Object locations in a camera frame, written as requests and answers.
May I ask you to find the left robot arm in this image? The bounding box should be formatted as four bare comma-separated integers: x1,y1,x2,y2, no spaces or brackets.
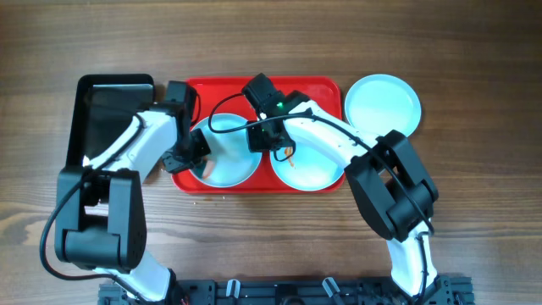
42,74,210,304

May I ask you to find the light blue plate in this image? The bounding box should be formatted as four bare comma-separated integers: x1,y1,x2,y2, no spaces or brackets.
190,118,263,188
344,74,422,136
270,143,343,191

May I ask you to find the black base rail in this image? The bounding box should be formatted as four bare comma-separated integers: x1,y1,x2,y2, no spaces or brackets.
97,275,475,305

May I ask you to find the black rectangular tray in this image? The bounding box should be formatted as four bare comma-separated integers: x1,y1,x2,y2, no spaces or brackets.
66,74,155,165

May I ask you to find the light blue plate top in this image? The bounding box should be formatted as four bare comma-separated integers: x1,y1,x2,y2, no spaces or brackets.
190,118,263,188

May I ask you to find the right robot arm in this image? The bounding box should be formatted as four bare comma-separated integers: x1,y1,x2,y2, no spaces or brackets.
241,74,439,302

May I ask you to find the red plastic tray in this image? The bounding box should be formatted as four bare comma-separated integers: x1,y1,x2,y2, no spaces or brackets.
172,75,342,194

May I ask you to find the green scouring sponge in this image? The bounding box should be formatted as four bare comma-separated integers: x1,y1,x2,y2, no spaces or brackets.
191,156,216,180

